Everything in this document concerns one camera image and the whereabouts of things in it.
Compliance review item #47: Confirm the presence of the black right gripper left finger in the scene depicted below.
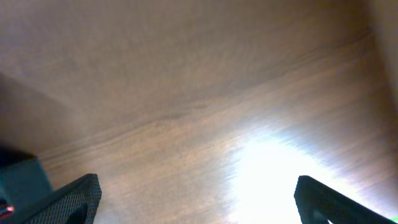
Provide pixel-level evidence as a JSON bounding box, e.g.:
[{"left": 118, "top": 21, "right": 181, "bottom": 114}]
[{"left": 18, "top": 174, "right": 102, "bottom": 224}]

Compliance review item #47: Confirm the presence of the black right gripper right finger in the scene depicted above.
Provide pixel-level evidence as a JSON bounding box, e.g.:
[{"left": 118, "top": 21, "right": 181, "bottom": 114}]
[{"left": 294, "top": 175, "right": 394, "bottom": 224}]

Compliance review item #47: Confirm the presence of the black box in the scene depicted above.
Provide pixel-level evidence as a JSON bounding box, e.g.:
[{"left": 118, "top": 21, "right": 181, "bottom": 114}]
[{"left": 1, "top": 147, "right": 53, "bottom": 223}]

